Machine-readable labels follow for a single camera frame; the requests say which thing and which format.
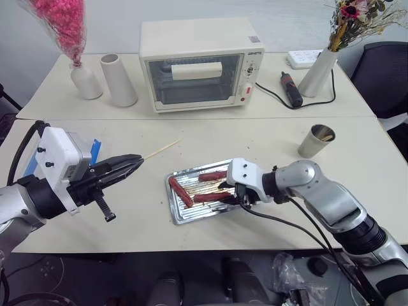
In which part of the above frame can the white power strip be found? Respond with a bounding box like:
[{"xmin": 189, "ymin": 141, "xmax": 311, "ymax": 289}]
[{"xmin": 286, "ymin": 48, "xmax": 324, "ymax": 70}]

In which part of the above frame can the crumpled clear plastic bag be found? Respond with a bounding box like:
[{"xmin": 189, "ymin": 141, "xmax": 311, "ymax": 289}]
[{"xmin": 272, "ymin": 251, "xmax": 330, "ymax": 306}]

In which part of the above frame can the black electric screwdriver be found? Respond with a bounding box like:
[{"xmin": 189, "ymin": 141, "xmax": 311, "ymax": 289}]
[{"xmin": 279, "ymin": 71, "xmax": 304, "ymax": 110}]

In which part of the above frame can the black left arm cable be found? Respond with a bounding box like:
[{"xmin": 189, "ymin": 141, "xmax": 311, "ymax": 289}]
[{"xmin": 6, "ymin": 120, "xmax": 51, "ymax": 186}]

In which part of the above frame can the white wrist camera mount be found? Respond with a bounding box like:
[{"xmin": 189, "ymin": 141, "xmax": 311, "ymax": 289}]
[
  {"xmin": 34, "ymin": 126, "xmax": 93, "ymax": 215},
  {"xmin": 226, "ymin": 157, "xmax": 273, "ymax": 203}
]

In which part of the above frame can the red sausage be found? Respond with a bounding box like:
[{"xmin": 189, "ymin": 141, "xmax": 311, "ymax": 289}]
[
  {"xmin": 198, "ymin": 170, "xmax": 228, "ymax": 183},
  {"xmin": 168, "ymin": 177, "xmax": 194, "ymax": 208},
  {"xmin": 193, "ymin": 191, "xmax": 233, "ymax": 205}
]

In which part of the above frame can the silver metal tray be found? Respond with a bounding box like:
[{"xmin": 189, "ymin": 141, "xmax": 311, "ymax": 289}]
[{"xmin": 164, "ymin": 158, "xmax": 244, "ymax": 226}]

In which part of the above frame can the pink wrapped flower bouquet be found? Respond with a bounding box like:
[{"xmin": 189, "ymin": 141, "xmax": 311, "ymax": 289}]
[{"xmin": 17, "ymin": 0, "xmax": 88, "ymax": 69}]

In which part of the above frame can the cream toaster oven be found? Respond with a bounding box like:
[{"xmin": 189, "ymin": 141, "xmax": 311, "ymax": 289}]
[{"xmin": 138, "ymin": 17, "xmax": 266, "ymax": 115}]

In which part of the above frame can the white conical vase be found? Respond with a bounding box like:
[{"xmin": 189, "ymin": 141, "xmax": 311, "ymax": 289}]
[{"xmin": 99, "ymin": 53, "xmax": 139, "ymax": 108}]

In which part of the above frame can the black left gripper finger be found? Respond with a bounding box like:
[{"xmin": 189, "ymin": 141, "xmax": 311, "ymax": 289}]
[
  {"xmin": 99, "ymin": 157, "xmax": 146, "ymax": 187},
  {"xmin": 95, "ymin": 153, "xmax": 143, "ymax": 170}
]

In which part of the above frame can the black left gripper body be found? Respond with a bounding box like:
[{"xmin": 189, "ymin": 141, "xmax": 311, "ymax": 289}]
[{"xmin": 66, "ymin": 163, "xmax": 117, "ymax": 223}]

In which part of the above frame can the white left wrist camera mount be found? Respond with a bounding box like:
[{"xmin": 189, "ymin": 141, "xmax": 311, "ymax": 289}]
[{"xmin": 34, "ymin": 126, "xmax": 93, "ymax": 215}]

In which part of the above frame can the dried flower bouquet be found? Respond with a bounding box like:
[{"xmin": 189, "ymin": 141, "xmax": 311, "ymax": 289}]
[{"xmin": 323, "ymin": 0, "xmax": 408, "ymax": 54}]

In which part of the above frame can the black office chair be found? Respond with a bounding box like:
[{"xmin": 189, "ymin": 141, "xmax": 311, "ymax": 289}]
[{"xmin": 350, "ymin": 41, "xmax": 408, "ymax": 132}]

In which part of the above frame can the metal cup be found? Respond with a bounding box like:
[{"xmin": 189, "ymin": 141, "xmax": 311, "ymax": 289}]
[{"xmin": 297, "ymin": 124, "xmax": 337, "ymax": 159}]

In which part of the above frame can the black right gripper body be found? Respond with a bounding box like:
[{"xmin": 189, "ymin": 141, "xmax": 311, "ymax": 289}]
[{"xmin": 234, "ymin": 183, "xmax": 260, "ymax": 208}]

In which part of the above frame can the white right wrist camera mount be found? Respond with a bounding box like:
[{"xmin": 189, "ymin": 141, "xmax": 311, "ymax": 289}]
[{"xmin": 226, "ymin": 157, "xmax": 273, "ymax": 203}]

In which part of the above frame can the tall white flared vase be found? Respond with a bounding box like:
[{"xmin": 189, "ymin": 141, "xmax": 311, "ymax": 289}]
[{"xmin": 297, "ymin": 47, "xmax": 339, "ymax": 98}]

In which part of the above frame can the white bottle vase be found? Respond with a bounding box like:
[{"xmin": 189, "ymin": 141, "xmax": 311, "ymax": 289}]
[{"xmin": 69, "ymin": 61, "xmax": 104, "ymax": 101}]

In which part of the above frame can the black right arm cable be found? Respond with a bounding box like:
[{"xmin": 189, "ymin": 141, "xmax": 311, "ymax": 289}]
[{"xmin": 238, "ymin": 191, "xmax": 388, "ymax": 306}]

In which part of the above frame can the black power cord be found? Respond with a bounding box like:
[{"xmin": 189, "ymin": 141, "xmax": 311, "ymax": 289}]
[{"xmin": 254, "ymin": 68, "xmax": 337, "ymax": 111}]

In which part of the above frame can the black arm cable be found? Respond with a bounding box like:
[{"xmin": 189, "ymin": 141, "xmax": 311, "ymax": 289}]
[
  {"xmin": 6, "ymin": 120, "xmax": 51, "ymax": 186},
  {"xmin": 238, "ymin": 191, "xmax": 388, "ymax": 306}
]

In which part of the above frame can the wooden skewer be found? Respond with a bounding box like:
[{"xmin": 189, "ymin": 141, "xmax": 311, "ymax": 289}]
[{"xmin": 143, "ymin": 138, "xmax": 181, "ymax": 159}]

